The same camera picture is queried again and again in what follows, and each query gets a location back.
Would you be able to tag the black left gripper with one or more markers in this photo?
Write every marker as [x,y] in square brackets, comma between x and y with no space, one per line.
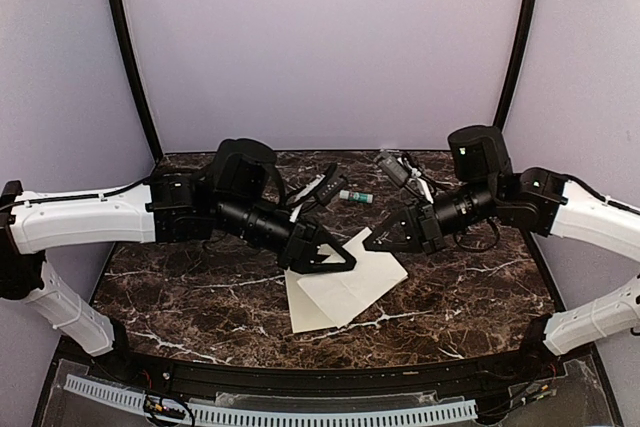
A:
[296,253]

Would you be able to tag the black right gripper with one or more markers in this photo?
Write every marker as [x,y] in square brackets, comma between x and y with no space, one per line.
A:
[422,230]

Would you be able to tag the white spare paper sheet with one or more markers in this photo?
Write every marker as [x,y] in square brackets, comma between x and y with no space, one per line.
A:
[376,272]

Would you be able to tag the beige paper envelope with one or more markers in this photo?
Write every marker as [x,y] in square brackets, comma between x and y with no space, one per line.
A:
[320,301]

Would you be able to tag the green white glue stick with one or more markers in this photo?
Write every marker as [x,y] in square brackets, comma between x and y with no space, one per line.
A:
[356,196]

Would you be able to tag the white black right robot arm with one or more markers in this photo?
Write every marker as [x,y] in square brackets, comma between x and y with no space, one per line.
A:
[538,201]

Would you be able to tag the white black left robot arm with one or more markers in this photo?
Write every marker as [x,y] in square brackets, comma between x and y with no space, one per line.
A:
[240,193]

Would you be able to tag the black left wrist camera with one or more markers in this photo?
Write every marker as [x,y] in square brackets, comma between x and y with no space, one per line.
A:
[323,188]

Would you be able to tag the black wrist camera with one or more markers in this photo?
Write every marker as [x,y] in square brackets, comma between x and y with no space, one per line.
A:
[404,174]
[323,188]

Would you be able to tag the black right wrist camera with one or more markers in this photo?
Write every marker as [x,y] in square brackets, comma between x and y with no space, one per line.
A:
[404,174]

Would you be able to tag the white slotted cable duct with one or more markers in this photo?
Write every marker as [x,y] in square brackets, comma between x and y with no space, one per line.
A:
[229,409]

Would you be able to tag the black front table rail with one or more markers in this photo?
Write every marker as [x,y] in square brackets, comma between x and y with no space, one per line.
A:
[483,376]

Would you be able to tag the black right frame post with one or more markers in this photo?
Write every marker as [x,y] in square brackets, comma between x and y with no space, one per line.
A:
[519,45]

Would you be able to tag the black frame post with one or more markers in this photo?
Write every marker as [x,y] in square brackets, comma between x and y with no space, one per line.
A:
[134,79]
[519,45]

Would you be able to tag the black left frame post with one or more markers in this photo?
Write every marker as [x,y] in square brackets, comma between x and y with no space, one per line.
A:
[134,79]

